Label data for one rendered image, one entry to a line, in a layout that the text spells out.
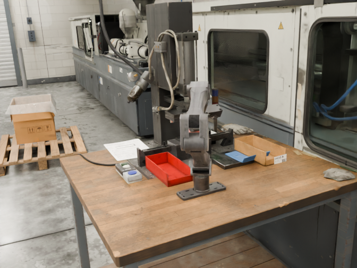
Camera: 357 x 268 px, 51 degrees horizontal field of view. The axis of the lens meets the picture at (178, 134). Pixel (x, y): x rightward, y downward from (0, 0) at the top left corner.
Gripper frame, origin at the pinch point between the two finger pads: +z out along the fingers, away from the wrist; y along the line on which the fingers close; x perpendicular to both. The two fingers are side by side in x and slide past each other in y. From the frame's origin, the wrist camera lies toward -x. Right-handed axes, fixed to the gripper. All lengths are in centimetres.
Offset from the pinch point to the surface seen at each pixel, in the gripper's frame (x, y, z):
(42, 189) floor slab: 39, 148, 214
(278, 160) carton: -43.5, -15.0, 12.5
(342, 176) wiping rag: -53, -40, -2
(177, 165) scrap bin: 0.7, 1.2, 20.8
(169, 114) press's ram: -3.6, 24.3, 10.4
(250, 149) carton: -36.1, -3.1, 15.2
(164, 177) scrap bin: 12.5, -7.8, 14.8
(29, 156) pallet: 41, 212, 234
